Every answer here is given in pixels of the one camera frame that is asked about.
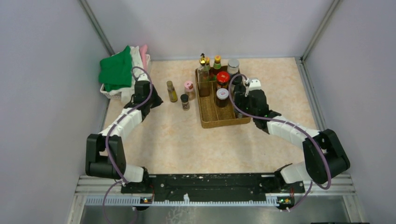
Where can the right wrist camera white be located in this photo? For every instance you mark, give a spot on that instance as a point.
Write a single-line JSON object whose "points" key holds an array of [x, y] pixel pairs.
{"points": [[252, 84]]}

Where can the yellow label pepper shaker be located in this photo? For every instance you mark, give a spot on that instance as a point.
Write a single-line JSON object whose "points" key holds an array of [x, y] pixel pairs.
{"points": [[171, 91]]}

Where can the pink lid spice jar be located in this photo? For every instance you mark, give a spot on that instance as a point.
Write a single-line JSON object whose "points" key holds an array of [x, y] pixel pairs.
{"points": [[189, 90]]}

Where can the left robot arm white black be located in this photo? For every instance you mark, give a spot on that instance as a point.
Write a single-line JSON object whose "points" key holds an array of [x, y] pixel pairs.
{"points": [[105, 156]]}

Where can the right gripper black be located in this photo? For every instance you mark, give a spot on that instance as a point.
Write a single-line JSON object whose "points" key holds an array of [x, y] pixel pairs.
{"points": [[239, 97]]}

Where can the woven wicker divided tray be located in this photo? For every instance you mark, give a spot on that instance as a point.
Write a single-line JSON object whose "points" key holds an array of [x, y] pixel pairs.
{"points": [[212, 116]]}

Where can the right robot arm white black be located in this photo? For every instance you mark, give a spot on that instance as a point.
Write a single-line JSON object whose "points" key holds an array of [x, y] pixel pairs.
{"points": [[324, 155]]}

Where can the pink cloth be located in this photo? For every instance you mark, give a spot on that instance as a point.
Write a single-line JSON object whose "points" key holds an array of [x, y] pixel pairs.
{"points": [[143, 52]]}

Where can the tall glass oil bottle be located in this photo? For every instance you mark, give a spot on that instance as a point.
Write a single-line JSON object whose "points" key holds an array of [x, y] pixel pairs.
{"points": [[203, 77]]}

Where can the yellow cap chili sauce bottle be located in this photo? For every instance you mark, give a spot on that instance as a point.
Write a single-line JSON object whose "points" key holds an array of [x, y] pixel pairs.
{"points": [[207, 65]]}

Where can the black lid clear jar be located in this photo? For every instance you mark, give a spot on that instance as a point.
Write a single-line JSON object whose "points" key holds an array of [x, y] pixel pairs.
{"points": [[236, 79]]}

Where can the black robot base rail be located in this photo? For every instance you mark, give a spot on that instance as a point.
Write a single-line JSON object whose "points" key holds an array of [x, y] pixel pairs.
{"points": [[263, 189]]}

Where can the green cloth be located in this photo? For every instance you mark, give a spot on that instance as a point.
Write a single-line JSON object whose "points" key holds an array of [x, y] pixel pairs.
{"points": [[115, 71]]}

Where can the black cap soy bottle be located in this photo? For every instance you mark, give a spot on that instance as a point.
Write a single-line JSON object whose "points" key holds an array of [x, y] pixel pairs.
{"points": [[185, 102]]}

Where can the silver lid salt jar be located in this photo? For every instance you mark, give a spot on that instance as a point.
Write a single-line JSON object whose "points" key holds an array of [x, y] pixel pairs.
{"points": [[233, 66]]}

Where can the red lid sauce jar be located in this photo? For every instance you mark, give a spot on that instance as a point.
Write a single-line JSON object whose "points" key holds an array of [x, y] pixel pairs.
{"points": [[222, 80]]}

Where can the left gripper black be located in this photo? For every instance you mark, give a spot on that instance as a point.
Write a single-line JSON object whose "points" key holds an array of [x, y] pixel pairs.
{"points": [[158, 100]]}

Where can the white lid sauce jar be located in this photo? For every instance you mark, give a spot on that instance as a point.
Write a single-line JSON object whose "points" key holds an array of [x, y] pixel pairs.
{"points": [[222, 96]]}

